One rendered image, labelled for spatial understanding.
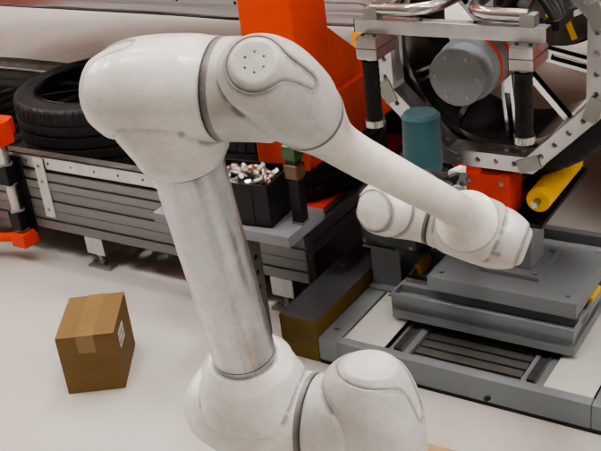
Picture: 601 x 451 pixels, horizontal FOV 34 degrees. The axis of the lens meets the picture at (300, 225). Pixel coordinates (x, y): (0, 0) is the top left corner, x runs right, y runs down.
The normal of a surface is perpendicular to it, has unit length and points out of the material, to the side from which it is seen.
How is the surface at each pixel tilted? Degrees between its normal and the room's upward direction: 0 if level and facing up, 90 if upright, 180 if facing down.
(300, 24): 90
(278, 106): 113
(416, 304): 90
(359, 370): 10
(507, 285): 0
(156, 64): 46
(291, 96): 100
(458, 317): 90
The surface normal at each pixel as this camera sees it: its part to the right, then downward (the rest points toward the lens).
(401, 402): 0.55, -0.06
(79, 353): 0.03, 0.44
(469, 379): -0.52, 0.44
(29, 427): -0.11, -0.89
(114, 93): -0.44, 0.20
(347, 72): 0.84, 0.15
